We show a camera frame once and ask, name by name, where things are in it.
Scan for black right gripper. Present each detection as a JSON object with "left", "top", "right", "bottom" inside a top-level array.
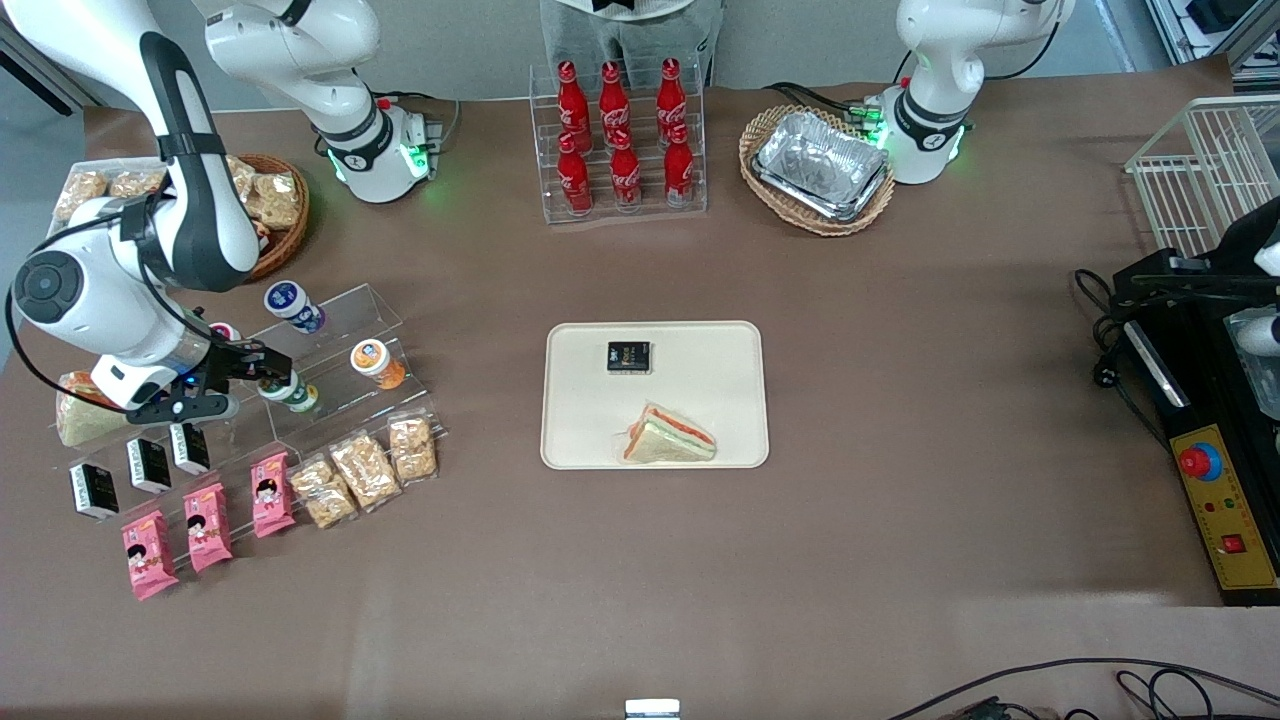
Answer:
[{"left": 150, "top": 340, "right": 294, "bottom": 406}]

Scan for green gum bottle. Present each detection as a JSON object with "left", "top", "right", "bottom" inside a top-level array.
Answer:
[{"left": 256, "top": 370, "right": 321, "bottom": 414}]

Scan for blue gum bottle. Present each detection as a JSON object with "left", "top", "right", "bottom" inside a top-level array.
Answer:
[{"left": 264, "top": 280, "right": 327, "bottom": 335}]

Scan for orange gum bottle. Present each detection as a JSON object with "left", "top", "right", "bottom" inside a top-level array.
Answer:
[{"left": 350, "top": 339, "right": 408, "bottom": 391}]

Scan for cream plastic tray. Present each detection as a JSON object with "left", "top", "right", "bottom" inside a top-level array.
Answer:
[{"left": 540, "top": 320, "right": 771, "bottom": 471}]

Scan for clear acrylic stepped display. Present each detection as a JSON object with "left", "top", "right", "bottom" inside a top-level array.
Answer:
[{"left": 50, "top": 283, "right": 448, "bottom": 576}]

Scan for pink snack packet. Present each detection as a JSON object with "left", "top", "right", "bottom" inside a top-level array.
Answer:
[
  {"left": 183, "top": 483, "right": 234, "bottom": 573},
  {"left": 250, "top": 451, "right": 298, "bottom": 539},
  {"left": 121, "top": 510, "right": 180, "bottom": 601}
]

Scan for clear peanut brittle packet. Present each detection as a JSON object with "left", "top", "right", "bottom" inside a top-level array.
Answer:
[
  {"left": 290, "top": 455, "right": 359, "bottom": 530},
  {"left": 329, "top": 432, "right": 403, "bottom": 513},
  {"left": 387, "top": 413, "right": 440, "bottom": 485}
]

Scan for brown wicker basket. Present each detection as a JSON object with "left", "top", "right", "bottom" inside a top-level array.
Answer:
[{"left": 225, "top": 153, "right": 311, "bottom": 283}]

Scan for wrapped triangle sandwich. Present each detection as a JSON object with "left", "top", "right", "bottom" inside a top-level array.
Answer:
[
  {"left": 55, "top": 370, "right": 136, "bottom": 448},
  {"left": 617, "top": 403, "right": 718, "bottom": 465}
]

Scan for white rectangular container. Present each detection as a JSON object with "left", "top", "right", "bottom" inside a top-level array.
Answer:
[{"left": 50, "top": 158, "right": 171, "bottom": 229}]

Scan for clear acrylic bottle rack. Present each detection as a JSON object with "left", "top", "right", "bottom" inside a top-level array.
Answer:
[{"left": 528, "top": 62, "right": 709, "bottom": 225}]

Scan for red cola bottle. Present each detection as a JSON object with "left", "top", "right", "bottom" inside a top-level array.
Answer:
[
  {"left": 557, "top": 61, "right": 591, "bottom": 151},
  {"left": 599, "top": 61, "right": 631, "bottom": 146},
  {"left": 557, "top": 133, "right": 594, "bottom": 215},
  {"left": 610, "top": 130, "right": 642, "bottom": 209},
  {"left": 657, "top": 58, "right": 689, "bottom": 141},
  {"left": 664, "top": 123, "right": 695, "bottom": 207}
]

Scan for person in grey trousers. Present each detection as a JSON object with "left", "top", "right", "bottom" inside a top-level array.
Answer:
[{"left": 538, "top": 0, "right": 723, "bottom": 89}]

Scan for light wicker basket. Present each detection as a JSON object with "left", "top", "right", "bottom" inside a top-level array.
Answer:
[{"left": 739, "top": 104, "right": 897, "bottom": 237}]

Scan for stacked aluminium foil trays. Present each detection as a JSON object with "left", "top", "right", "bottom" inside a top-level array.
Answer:
[{"left": 752, "top": 110, "right": 891, "bottom": 223}]

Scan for black control box yellow panel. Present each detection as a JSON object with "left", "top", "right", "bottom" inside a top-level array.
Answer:
[{"left": 1113, "top": 255, "right": 1280, "bottom": 607}]

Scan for black machine housing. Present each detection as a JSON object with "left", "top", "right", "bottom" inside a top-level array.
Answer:
[{"left": 1205, "top": 195, "right": 1280, "bottom": 421}]

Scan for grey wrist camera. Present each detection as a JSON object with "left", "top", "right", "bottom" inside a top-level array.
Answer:
[{"left": 127, "top": 393, "right": 241, "bottom": 427}]

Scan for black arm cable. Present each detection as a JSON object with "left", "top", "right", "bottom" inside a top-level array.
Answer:
[{"left": 3, "top": 195, "right": 263, "bottom": 411}]

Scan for grey base cable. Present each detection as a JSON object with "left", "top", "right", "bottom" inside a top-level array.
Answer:
[{"left": 375, "top": 92, "right": 463, "bottom": 153}]

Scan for black base cable bundle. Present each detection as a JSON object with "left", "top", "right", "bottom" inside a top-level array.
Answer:
[{"left": 765, "top": 82, "right": 886, "bottom": 129}]

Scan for black power cable with plug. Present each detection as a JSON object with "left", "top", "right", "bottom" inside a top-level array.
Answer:
[{"left": 1074, "top": 268, "right": 1136, "bottom": 393}]

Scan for black floor cable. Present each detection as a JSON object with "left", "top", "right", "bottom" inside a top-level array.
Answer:
[{"left": 885, "top": 657, "right": 1280, "bottom": 720}]

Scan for white wire basket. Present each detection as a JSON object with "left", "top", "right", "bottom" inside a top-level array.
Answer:
[{"left": 1125, "top": 95, "right": 1280, "bottom": 259}]

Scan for metal shelf frame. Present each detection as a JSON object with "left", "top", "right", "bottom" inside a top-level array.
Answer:
[{"left": 1145, "top": 0, "right": 1280, "bottom": 93}]

